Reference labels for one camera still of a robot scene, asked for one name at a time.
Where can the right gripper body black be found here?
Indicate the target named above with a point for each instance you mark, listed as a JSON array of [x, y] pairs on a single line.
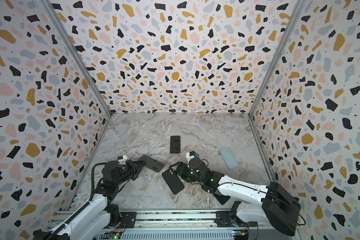
[[181, 170]]

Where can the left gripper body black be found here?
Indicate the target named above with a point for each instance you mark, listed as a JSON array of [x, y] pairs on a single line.
[[129, 171]]

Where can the black phone case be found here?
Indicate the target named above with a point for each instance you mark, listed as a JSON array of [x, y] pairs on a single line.
[[151, 163]]

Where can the black phone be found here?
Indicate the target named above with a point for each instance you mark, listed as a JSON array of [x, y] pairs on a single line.
[[221, 198], [173, 182], [175, 144]]

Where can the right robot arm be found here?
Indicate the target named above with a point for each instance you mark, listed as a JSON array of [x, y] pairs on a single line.
[[269, 204]]

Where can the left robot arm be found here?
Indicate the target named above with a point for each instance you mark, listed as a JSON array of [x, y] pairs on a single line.
[[98, 211]]

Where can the light blue phone case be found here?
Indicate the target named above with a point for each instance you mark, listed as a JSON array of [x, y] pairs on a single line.
[[229, 158]]

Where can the left circuit board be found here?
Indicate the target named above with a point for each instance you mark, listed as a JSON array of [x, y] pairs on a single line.
[[114, 235]]

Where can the circuit board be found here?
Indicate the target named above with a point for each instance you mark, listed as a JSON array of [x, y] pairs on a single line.
[[114, 235], [240, 234]]

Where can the right circuit board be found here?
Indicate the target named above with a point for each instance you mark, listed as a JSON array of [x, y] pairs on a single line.
[[240, 234]]

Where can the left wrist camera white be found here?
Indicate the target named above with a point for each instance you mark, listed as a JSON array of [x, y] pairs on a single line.
[[122, 159]]

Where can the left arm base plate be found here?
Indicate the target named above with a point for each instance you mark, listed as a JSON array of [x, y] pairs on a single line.
[[123, 220]]

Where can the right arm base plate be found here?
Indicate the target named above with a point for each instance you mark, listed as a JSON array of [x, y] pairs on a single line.
[[226, 220]]

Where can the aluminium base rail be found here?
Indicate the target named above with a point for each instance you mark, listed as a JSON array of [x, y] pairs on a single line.
[[191, 225]]

